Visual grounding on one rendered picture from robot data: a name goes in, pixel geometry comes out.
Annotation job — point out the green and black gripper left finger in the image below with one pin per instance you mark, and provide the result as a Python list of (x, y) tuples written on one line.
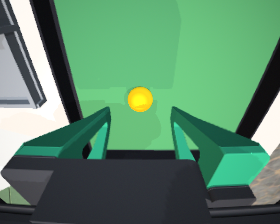
[(69, 141)]

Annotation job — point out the yellow ball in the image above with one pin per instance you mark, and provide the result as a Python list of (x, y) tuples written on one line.
[(140, 99)]

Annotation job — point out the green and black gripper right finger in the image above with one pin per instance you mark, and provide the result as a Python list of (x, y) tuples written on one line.
[(226, 158)]

